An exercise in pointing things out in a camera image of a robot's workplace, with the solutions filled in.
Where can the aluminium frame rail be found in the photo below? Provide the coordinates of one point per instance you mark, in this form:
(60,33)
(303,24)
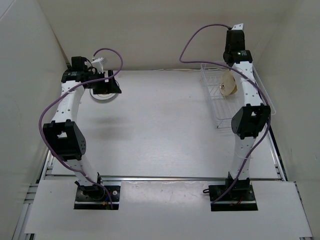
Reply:
(108,178)

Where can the white wire dish rack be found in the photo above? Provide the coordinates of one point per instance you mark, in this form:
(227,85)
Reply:
(222,107)

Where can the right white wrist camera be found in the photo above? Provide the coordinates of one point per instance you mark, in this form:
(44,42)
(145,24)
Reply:
(238,27)

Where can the white front board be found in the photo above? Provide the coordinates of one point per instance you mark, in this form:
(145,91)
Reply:
(167,211)

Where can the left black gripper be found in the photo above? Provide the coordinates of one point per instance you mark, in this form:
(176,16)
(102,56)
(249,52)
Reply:
(108,87)

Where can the white green-rimmed plate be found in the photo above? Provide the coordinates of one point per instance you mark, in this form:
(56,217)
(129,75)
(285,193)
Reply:
(103,98)

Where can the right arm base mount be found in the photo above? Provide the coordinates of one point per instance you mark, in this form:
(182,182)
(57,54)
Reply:
(233,201)

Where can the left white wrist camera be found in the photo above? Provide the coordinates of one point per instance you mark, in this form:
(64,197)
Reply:
(98,63)

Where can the cream plate with red seal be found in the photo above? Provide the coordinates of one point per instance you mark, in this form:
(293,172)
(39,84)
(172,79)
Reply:
(234,90)

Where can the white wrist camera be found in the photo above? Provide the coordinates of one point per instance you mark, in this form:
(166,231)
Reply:
(238,27)
(98,63)

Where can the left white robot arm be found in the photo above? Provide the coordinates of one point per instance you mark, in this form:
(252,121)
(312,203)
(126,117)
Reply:
(64,137)

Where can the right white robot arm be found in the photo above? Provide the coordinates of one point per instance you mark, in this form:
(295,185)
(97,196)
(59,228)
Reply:
(254,111)

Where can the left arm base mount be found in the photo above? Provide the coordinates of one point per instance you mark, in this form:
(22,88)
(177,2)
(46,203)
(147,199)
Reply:
(97,198)

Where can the cream plate with dark mark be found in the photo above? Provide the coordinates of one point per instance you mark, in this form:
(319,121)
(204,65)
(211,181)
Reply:
(227,83)

